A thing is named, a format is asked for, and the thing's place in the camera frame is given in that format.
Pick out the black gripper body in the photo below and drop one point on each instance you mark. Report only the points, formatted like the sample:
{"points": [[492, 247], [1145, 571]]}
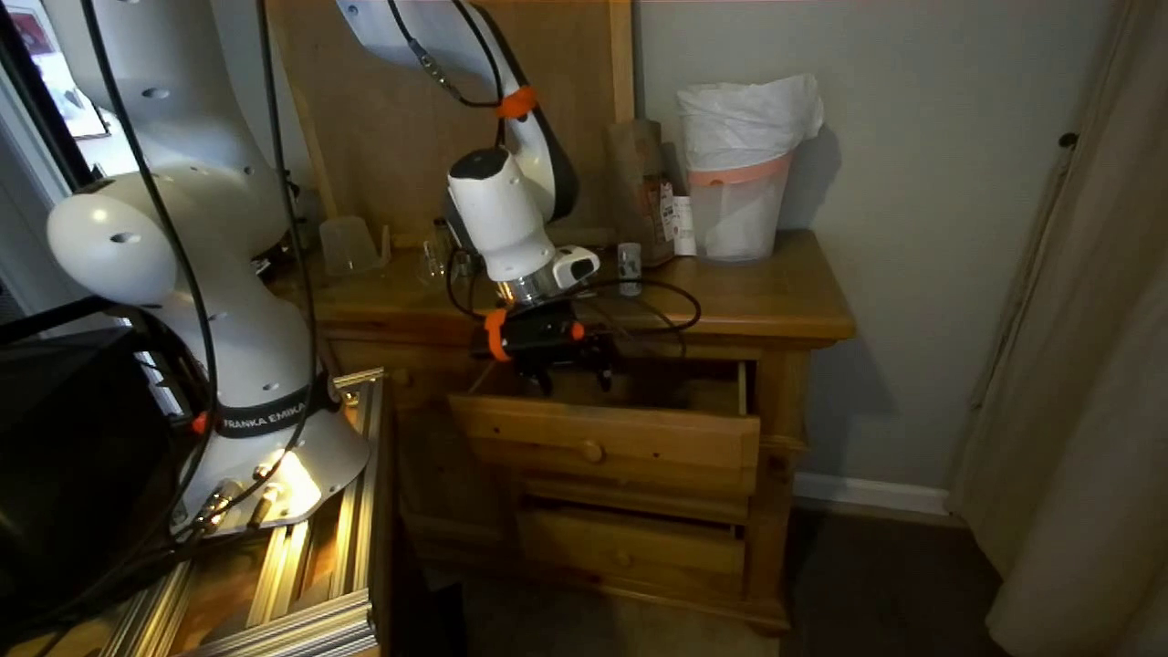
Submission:
{"points": [[560, 332]]}

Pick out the small white container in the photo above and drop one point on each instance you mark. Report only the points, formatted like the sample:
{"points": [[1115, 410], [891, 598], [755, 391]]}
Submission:
{"points": [[628, 273]]}

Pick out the wooden dresser drawer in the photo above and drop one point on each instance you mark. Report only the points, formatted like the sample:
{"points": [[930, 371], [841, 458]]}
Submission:
{"points": [[682, 444], [634, 502], [634, 554]]}

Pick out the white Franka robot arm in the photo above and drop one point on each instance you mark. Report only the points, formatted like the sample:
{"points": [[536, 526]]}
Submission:
{"points": [[499, 206]]}

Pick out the white bottle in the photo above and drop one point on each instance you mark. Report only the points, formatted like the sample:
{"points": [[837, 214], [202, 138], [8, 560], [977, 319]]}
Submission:
{"points": [[682, 224]]}

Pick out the brown paper bag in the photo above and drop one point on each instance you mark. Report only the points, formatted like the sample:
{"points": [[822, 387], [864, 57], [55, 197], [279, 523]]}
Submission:
{"points": [[638, 184]]}

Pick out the wooden dresser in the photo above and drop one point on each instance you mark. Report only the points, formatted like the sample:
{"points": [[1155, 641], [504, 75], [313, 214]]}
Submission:
{"points": [[755, 298]]}

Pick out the white trash bin with bag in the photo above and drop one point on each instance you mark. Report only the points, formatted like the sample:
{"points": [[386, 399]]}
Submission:
{"points": [[744, 206]]}

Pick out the clear stemless glass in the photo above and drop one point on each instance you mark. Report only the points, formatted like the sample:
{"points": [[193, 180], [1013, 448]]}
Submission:
{"points": [[352, 251]]}

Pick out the wooden back panel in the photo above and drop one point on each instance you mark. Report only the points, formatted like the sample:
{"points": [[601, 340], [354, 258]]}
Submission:
{"points": [[366, 149]]}

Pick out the white baseboard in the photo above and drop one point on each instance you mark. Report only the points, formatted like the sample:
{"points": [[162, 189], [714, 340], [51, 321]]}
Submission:
{"points": [[871, 499]]}

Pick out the black equipment box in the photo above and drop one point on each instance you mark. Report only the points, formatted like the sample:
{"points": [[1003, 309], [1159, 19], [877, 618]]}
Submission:
{"points": [[73, 460]]}

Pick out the beige curtain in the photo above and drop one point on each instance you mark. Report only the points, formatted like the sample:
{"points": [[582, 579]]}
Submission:
{"points": [[1081, 367]]}

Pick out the white framed picture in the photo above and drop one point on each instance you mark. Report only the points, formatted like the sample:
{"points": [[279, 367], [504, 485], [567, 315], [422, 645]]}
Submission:
{"points": [[55, 87]]}

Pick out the orange gripper bracket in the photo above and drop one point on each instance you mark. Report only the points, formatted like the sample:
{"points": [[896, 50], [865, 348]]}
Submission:
{"points": [[493, 332]]}

